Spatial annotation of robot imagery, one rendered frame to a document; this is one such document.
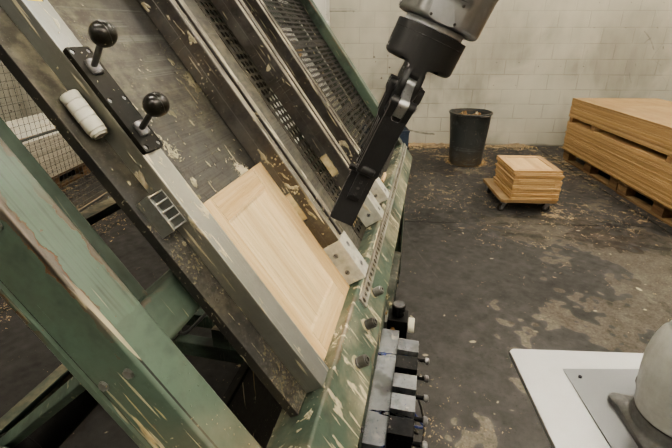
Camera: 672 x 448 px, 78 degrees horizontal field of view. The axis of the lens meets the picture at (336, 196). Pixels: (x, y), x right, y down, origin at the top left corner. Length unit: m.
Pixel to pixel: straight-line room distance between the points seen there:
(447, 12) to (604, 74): 6.53
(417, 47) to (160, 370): 0.48
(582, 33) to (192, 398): 6.49
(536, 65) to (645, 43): 1.39
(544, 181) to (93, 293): 3.83
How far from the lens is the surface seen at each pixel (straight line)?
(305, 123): 1.42
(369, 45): 6.06
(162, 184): 0.76
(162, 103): 0.67
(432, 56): 0.43
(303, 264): 1.00
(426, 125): 6.26
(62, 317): 0.62
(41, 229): 0.60
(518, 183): 4.03
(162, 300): 0.75
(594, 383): 1.24
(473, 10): 0.44
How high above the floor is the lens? 1.53
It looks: 21 degrees down
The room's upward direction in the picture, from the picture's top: straight up
